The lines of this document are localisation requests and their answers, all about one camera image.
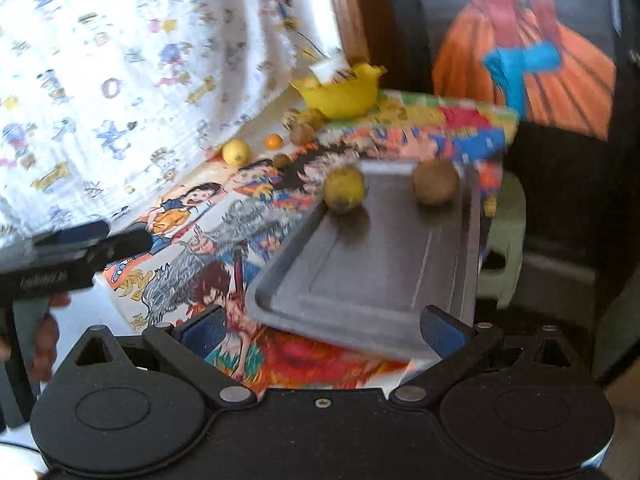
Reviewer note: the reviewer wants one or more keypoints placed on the large brown kiwi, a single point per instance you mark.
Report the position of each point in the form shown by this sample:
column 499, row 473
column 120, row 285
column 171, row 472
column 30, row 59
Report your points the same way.
column 435, row 182

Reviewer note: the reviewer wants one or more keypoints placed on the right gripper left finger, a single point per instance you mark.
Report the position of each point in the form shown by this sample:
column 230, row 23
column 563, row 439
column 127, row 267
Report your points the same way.
column 181, row 351

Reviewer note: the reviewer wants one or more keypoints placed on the brown round sapodilla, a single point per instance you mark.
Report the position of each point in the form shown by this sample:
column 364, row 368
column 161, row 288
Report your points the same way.
column 302, row 134

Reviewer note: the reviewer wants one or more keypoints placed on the yellow-green mango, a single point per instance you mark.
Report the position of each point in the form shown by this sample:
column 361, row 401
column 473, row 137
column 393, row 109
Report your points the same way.
column 311, row 117

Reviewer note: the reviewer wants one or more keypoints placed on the yellow flower twig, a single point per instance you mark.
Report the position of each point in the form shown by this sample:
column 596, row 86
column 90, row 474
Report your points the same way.
column 303, row 43

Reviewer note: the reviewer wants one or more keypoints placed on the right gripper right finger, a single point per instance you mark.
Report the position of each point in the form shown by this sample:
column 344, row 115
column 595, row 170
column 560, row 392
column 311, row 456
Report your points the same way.
column 461, row 349

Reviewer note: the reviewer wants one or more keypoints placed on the striped melon in bowl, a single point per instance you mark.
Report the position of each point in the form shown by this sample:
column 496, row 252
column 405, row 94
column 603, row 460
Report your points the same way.
column 343, row 75

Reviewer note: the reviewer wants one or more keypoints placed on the dark wooden door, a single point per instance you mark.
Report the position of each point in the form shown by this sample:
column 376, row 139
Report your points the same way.
column 582, row 193

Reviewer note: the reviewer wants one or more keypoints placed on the yellow lemon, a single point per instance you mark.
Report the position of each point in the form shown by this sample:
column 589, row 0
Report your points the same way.
column 236, row 153

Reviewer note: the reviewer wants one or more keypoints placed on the striped pepino melon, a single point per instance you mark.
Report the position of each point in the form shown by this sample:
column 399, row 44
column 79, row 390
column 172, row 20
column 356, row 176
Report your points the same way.
column 290, row 118

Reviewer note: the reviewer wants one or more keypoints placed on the girl poster on door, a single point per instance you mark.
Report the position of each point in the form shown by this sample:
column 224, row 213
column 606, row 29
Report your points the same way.
column 519, row 54

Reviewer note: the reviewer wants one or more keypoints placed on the metal baking tray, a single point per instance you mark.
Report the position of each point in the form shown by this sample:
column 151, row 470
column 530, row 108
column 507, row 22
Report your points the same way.
column 362, row 280

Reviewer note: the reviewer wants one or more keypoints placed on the white printed cloth curtain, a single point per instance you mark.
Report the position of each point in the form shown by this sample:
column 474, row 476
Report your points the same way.
column 107, row 103

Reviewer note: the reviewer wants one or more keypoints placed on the person's left hand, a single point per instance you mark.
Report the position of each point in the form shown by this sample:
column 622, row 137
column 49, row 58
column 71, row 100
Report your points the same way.
column 46, row 339

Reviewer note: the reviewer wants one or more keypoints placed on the green-yellow blemished pear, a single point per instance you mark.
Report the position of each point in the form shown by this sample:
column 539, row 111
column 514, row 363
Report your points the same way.
column 344, row 189

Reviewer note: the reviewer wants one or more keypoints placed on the yellow plastic bowl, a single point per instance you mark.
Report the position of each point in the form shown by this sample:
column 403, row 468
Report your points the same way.
column 345, row 99

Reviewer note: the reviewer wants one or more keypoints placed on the pale green stool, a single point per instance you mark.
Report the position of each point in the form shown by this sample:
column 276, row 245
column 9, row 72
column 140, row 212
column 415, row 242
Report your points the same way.
column 503, row 262

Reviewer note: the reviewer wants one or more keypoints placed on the white plastic jar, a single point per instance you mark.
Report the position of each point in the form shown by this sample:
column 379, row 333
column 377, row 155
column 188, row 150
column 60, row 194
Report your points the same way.
column 324, row 70

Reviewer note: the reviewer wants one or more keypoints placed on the colourful cartoon drawings mat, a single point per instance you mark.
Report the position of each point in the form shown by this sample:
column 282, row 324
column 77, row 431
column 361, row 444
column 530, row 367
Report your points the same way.
column 212, row 237

